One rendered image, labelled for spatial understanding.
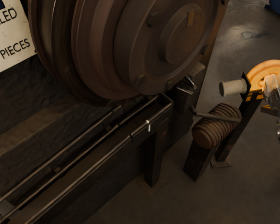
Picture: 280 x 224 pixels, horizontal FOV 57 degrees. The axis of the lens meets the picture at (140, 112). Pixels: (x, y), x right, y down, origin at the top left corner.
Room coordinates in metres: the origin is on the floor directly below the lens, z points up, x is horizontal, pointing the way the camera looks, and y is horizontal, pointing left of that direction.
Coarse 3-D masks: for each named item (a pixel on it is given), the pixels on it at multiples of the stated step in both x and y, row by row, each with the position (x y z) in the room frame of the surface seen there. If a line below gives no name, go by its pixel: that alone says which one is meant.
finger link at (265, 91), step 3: (264, 84) 0.64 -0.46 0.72; (264, 87) 0.63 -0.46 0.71; (264, 90) 0.62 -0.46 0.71; (267, 90) 0.62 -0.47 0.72; (264, 93) 0.60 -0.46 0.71; (267, 93) 0.60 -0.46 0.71; (270, 93) 0.60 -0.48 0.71; (264, 96) 0.60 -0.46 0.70; (267, 96) 0.59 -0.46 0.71; (264, 99) 0.59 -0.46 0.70; (267, 99) 0.59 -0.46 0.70
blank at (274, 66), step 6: (270, 60) 0.70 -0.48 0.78; (276, 60) 0.70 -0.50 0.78; (258, 66) 0.69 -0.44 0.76; (264, 66) 0.68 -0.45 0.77; (270, 66) 0.67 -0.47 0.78; (276, 66) 0.68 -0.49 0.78; (252, 72) 0.68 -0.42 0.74; (258, 72) 0.67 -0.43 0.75; (264, 72) 0.67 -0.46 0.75; (270, 72) 0.67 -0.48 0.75; (276, 72) 0.68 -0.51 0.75; (252, 78) 0.67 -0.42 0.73; (258, 78) 0.67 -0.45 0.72; (252, 84) 0.67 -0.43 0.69; (258, 84) 0.67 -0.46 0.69
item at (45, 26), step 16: (48, 0) 0.37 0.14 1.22; (64, 0) 0.35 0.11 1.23; (48, 16) 0.36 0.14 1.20; (64, 16) 0.35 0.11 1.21; (48, 32) 0.33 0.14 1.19; (64, 32) 0.34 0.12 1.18; (48, 48) 0.35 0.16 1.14; (64, 48) 0.34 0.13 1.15; (64, 64) 0.33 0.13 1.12; (64, 80) 0.32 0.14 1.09; (80, 80) 0.35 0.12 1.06; (80, 96) 0.34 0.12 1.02; (96, 96) 0.36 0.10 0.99
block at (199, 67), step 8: (200, 64) 0.66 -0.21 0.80; (192, 72) 0.62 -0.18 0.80; (200, 72) 0.63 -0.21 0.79; (192, 80) 0.61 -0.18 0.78; (200, 80) 0.64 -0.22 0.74; (168, 96) 0.67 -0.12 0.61; (176, 96) 0.64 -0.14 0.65; (184, 96) 0.61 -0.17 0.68; (192, 96) 0.62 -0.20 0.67; (176, 104) 0.63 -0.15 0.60; (184, 104) 0.61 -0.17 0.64; (192, 104) 0.64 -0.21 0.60; (184, 112) 0.61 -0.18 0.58
